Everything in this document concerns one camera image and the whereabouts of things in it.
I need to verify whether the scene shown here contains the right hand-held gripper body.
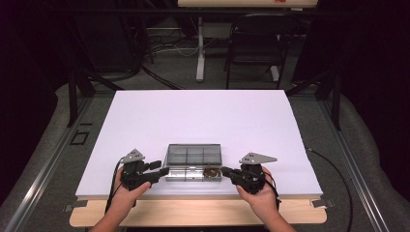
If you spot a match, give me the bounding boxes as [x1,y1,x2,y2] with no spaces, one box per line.
[236,152,278,195]

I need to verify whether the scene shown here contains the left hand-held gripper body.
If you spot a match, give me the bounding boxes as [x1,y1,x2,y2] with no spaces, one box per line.
[120,148,153,191]

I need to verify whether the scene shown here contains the brown round metal object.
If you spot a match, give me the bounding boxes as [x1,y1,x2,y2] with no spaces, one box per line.
[203,166,222,179]

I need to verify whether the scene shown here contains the clear plastic compartment box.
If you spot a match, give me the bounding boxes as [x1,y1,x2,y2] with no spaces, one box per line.
[163,143,223,183]

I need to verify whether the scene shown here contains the person's left hand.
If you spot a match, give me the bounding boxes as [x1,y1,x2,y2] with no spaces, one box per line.
[110,167,152,215]

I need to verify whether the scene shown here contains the person's right hand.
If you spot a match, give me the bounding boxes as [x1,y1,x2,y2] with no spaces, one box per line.
[235,165,280,218]

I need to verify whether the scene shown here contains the light wooden table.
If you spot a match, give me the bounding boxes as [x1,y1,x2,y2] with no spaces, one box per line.
[69,194,328,228]

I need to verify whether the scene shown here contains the black folding chair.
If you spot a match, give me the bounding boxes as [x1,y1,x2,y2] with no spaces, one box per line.
[224,13,299,90]

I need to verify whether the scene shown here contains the right hand-held gripper cable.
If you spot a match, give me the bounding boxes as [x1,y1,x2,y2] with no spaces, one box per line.
[264,171,282,211]

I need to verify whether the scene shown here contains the hand-held gripper cable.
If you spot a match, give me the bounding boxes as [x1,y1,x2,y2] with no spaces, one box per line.
[264,171,282,211]
[104,157,126,215]

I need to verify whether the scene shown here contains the left hand-held gripper cable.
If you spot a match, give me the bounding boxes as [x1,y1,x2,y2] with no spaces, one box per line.
[104,157,126,215]

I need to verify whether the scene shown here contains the thick black floor cable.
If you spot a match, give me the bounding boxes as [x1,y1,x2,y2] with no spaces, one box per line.
[140,64,187,91]

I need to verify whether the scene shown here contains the metal floor rail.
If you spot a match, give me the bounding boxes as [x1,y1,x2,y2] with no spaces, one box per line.
[4,96,95,232]
[317,100,391,232]

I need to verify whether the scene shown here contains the thin black floor cable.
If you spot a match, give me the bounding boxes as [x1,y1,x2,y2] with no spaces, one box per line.
[305,147,354,232]

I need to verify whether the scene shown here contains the black metal frame stand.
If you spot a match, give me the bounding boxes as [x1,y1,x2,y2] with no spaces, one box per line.
[66,62,125,129]
[284,69,342,131]

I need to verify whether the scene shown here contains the bundle of floor cables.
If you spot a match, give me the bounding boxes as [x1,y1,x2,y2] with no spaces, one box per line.
[146,32,220,60]

